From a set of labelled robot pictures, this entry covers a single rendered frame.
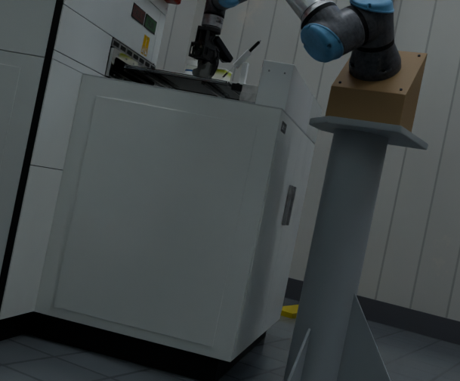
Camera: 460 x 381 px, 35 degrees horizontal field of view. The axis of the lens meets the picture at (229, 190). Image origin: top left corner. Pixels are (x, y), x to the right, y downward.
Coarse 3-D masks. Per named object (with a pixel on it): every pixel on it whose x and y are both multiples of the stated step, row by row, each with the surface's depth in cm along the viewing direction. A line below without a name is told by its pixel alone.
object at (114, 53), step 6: (114, 48) 236; (114, 54) 237; (120, 54) 242; (108, 60) 236; (114, 60) 238; (120, 60) 245; (126, 60) 248; (132, 60) 253; (108, 66) 236; (138, 66) 259; (108, 72) 236; (114, 72) 240; (114, 78) 241; (120, 78) 246; (126, 78) 251
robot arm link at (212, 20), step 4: (204, 16) 256; (208, 16) 255; (212, 16) 254; (216, 16) 255; (204, 20) 256; (208, 20) 254; (212, 20) 254; (216, 20) 255; (220, 20) 255; (204, 24) 256; (208, 24) 255; (212, 24) 254; (216, 24) 255; (220, 24) 256; (220, 28) 256
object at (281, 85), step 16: (272, 64) 213; (288, 64) 212; (272, 80) 213; (288, 80) 212; (272, 96) 213; (288, 96) 212; (304, 96) 244; (288, 112) 217; (304, 112) 252; (304, 128) 259
